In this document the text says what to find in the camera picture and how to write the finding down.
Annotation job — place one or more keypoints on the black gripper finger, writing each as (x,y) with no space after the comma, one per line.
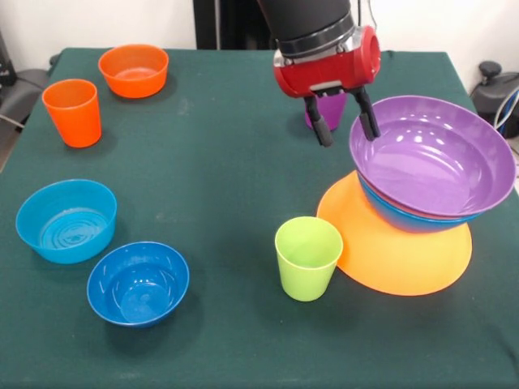
(367,117)
(320,125)

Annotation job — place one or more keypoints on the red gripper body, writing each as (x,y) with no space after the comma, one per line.
(324,75)

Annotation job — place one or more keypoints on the purple bowl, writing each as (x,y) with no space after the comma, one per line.
(425,162)

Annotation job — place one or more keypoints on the large light blue bowl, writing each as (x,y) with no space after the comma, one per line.
(405,223)

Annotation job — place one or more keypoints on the large yellow-orange bowl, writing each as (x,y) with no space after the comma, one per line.
(405,267)

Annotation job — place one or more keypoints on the orange cup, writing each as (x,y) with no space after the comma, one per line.
(77,125)

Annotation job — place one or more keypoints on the purple cup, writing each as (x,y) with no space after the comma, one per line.
(334,111)

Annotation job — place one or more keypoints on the green cup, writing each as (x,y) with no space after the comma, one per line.
(304,283)

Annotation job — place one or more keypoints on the small orange bowl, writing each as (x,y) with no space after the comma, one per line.
(134,85)

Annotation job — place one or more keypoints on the dark blue bowl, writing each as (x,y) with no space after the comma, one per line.
(138,291)

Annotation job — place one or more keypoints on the dark green tablecloth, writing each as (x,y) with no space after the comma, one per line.
(162,356)

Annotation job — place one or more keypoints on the flat-bottomed light blue bowl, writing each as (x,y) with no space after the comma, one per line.
(28,227)

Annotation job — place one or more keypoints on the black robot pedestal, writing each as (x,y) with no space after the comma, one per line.
(227,20)

